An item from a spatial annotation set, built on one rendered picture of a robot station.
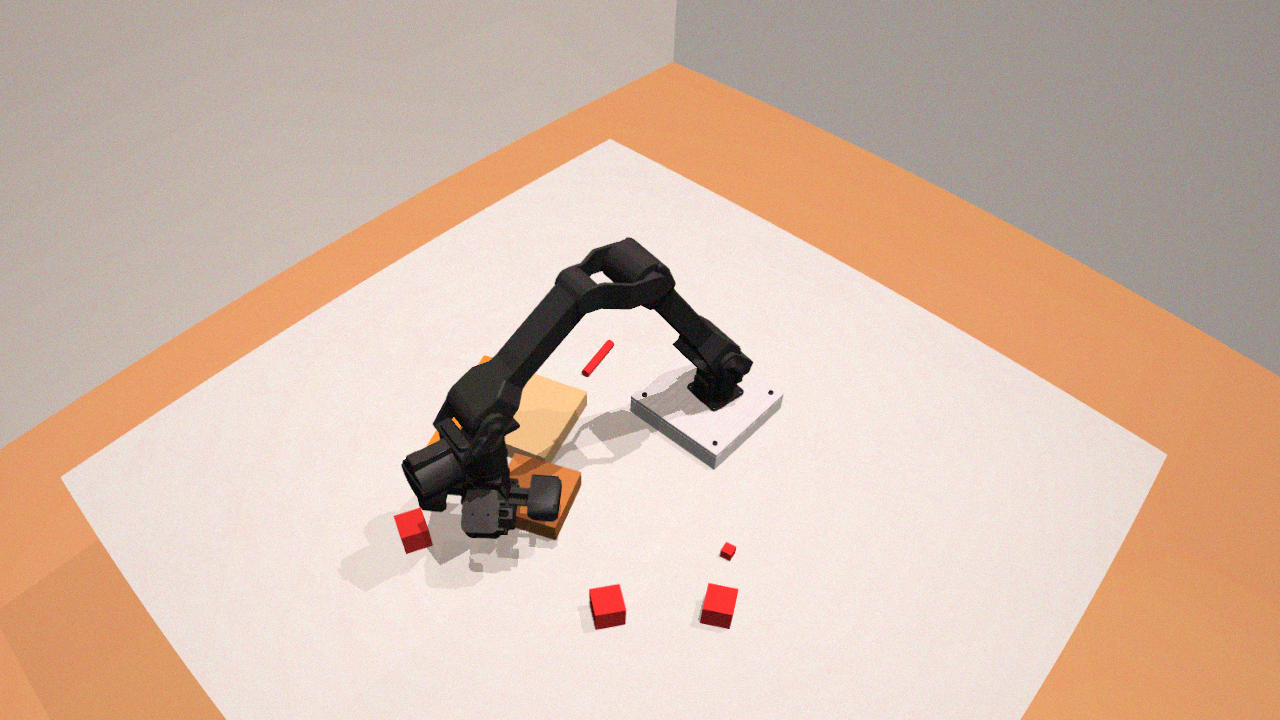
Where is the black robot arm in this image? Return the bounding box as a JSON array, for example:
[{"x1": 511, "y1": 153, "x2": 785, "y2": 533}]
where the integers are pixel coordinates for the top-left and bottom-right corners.
[{"x1": 401, "y1": 237, "x2": 753, "y2": 539}]

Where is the orange long rectangular bar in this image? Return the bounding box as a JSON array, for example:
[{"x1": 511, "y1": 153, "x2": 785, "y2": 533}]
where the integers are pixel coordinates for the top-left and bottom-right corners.
[{"x1": 426, "y1": 355, "x2": 492, "y2": 447}]

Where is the red cylindrical rod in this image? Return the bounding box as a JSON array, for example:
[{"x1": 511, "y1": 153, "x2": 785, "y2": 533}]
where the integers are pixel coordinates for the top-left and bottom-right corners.
[{"x1": 582, "y1": 340, "x2": 614, "y2": 377}]

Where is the tan flat block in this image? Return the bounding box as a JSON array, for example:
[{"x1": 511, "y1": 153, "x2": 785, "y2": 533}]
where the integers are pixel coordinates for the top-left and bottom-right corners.
[{"x1": 506, "y1": 374, "x2": 588, "y2": 462}]

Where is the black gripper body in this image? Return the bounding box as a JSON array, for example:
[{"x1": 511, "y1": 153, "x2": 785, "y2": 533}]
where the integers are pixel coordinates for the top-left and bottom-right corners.
[{"x1": 419, "y1": 448, "x2": 562, "y2": 521}]

